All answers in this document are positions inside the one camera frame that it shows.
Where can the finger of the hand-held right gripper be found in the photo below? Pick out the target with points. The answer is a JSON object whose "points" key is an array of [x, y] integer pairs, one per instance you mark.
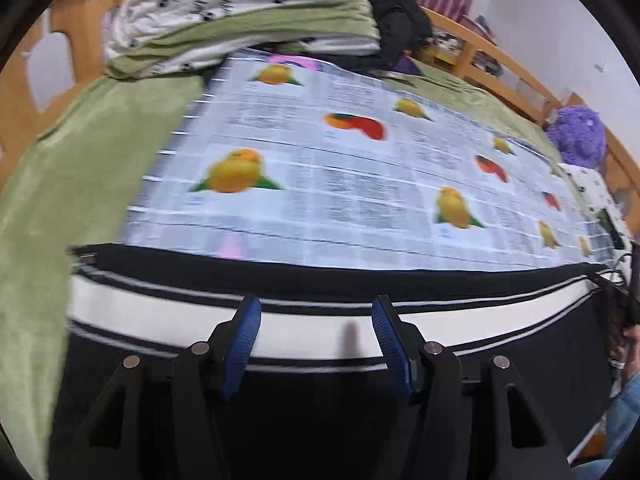
{"points": [[607, 277]]}

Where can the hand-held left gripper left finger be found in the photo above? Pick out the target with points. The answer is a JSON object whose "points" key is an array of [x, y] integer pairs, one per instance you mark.
{"points": [[242, 345]]}

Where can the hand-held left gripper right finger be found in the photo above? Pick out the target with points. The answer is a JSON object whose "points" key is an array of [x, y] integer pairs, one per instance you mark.
{"points": [[390, 345]]}

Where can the black pants with striped waistband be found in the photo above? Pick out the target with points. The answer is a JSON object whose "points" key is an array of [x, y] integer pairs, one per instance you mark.
{"points": [[310, 320]]}

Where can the person's right hand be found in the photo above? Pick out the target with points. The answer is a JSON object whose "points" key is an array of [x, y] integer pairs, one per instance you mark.
{"points": [[627, 347]]}

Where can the black phone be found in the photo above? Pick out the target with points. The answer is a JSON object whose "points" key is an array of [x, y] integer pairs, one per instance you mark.
{"points": [[611, 227]]}

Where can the white flower print pillow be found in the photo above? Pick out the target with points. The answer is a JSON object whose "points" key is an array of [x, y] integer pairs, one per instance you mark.
{"points": [[585, 185]]}

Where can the person's blue jeans leg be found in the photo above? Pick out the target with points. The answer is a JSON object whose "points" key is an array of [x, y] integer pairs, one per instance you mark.
{"points": [[622, 420]]}

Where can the purple plush toy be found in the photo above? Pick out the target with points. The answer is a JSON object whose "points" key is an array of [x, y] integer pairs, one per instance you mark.
{"points": [[577, 135]]}

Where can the fruit print mat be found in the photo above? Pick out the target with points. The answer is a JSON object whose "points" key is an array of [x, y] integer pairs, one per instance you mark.
{"points": [[350, 185]]}

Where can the green bedsheet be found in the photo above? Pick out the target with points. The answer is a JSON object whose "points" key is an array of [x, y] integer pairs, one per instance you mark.
{"points": [[75, 185]]}

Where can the purple cloth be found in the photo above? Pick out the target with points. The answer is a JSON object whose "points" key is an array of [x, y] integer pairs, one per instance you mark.
{"points": [[404, 64]]}

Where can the pile of black clothes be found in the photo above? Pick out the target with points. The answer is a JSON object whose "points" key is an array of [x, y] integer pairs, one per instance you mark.
{"points": [[395, 15]]}

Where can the folded white and green quilt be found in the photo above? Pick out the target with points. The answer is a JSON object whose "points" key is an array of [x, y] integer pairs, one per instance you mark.
{"points": [[200, 10]]}

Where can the clutter behind bed rail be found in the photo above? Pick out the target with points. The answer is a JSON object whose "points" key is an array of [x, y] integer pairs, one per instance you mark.
{"points": [[445, 45]]}

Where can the wooden bed frame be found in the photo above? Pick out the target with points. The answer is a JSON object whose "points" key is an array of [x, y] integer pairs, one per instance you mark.
{"points": [[85, 5]]}

